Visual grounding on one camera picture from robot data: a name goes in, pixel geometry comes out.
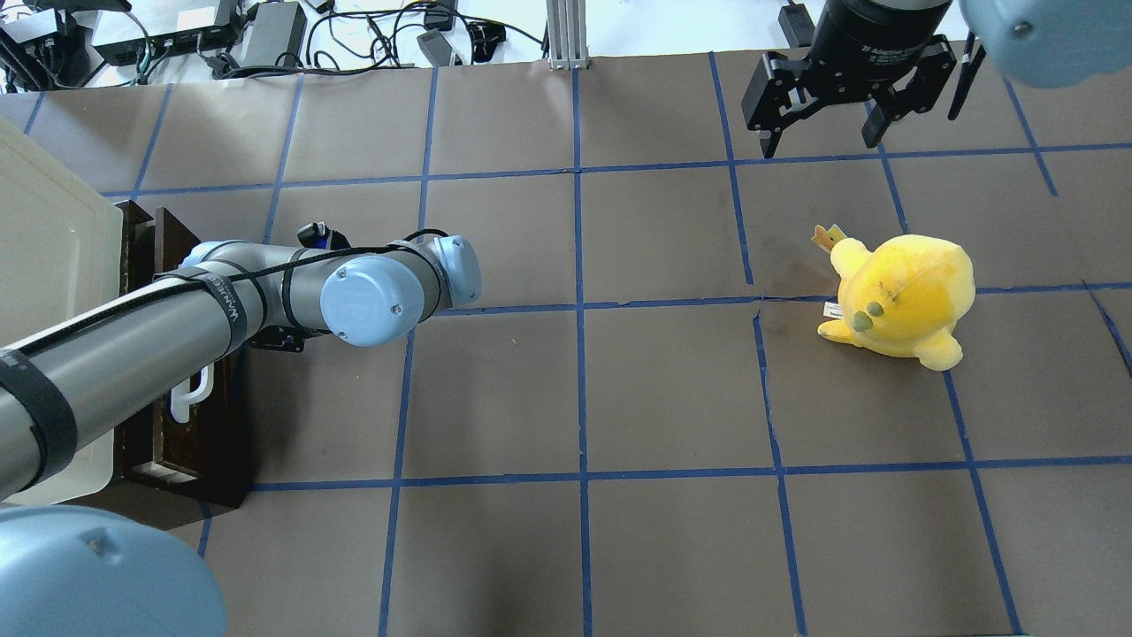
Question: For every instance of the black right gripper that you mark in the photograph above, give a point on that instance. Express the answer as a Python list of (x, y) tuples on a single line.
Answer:
[(868, 40)]

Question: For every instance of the white drawer handle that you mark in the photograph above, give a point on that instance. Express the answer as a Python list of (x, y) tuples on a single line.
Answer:
[(191, 391)]

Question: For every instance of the dark wooden drawer cabinet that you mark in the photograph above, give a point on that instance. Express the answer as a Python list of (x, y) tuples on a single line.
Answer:
[(208, 456)]

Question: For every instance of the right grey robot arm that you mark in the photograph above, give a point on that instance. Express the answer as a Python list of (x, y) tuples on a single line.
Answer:
[(1046, 44)]

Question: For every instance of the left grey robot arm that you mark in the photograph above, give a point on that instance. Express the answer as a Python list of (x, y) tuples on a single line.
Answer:
[(72, 570)]

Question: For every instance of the yellow plush toy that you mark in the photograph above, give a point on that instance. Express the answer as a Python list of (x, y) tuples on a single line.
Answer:
[(902, 299)]

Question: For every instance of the black power adapter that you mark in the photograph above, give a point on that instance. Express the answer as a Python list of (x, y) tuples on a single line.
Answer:
[(275, 34)]

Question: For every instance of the white plastic tray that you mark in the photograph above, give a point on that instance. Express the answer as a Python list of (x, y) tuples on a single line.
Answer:
[(62, 253)]

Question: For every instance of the aluminium frame post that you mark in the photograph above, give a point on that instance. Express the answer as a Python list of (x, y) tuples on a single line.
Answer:
[(567, 47)]

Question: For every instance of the black network switch box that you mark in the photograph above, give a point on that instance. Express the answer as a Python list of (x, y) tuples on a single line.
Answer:
[(177, 27)]

